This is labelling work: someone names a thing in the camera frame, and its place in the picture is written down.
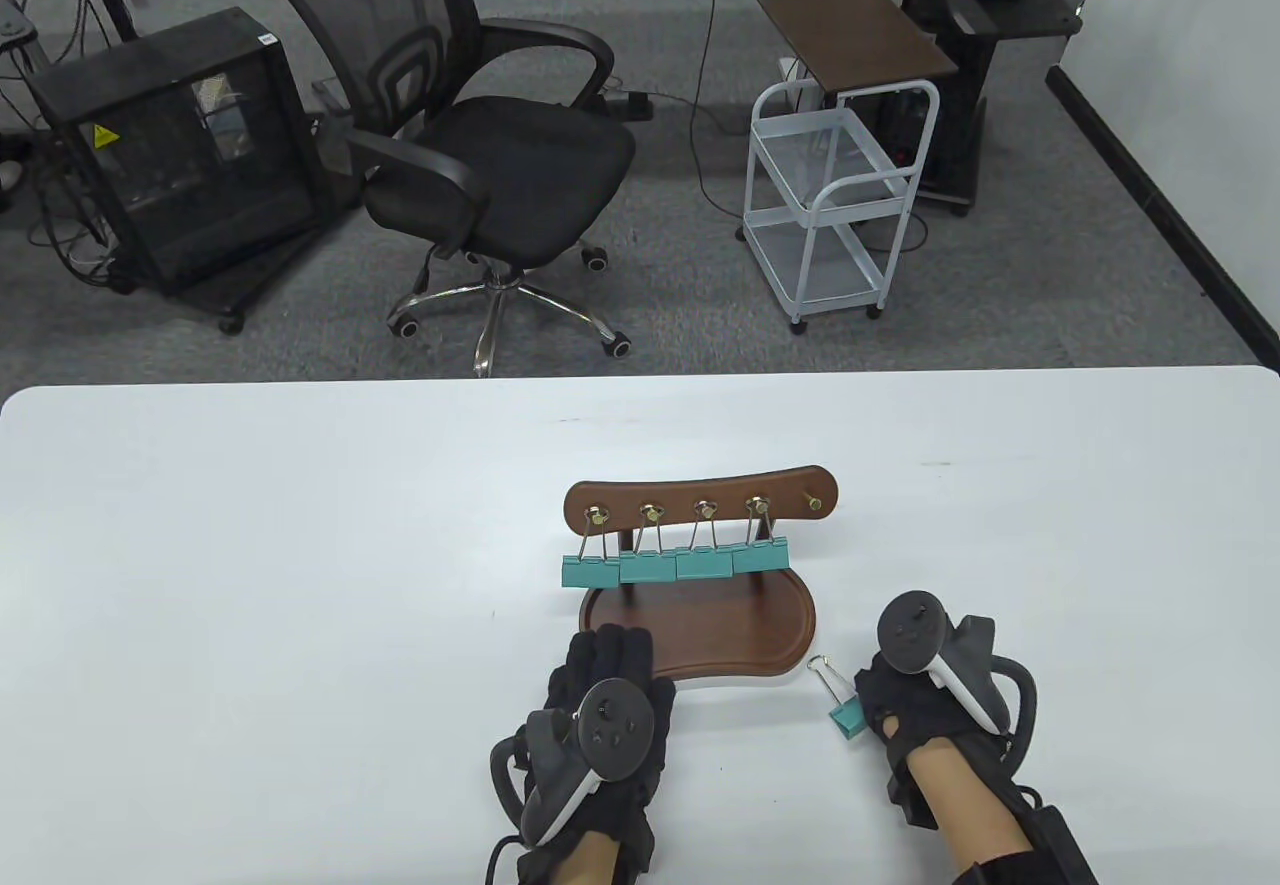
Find brown wooden hook rack stand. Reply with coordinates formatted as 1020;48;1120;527
563;464;840;693

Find black mesh office chair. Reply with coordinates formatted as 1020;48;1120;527
244;0;639;379

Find person's right forearm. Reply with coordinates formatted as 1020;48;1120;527
905;740;1036;876

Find right hand-mounted tracking controller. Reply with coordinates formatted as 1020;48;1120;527
877;590;1038;758

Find black glass computer case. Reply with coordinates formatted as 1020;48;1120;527
27;7;332;296

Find black wheeled case stand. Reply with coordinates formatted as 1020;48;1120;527
108;215;353;336

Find hand-mounted tracking controller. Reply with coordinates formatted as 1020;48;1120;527
488;677;657;851
877;590;1038;758

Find person's left hand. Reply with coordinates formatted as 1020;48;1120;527
518;625;678;885

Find black floor cable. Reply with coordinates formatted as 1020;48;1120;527
688;0;753;219

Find black wrist-mounted module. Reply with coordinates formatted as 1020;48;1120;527
1005;793;1098;885

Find teal binder clip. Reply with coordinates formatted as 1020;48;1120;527
732;497;794;575
619;503;682;585
675;499;737;582
807;656;867;739
560;503;624;592

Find black computer desk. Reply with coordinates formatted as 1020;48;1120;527
878;0;1084;218

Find white rolling cart wooden top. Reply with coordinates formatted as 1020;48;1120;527
741;0;960;335

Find left hand-mounted tracking controller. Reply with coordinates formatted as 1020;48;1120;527
488;677;657;851

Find person's right hand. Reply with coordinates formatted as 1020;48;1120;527
853;615;1013;798

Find person's left forearm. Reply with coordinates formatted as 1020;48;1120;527
570;828;633;885

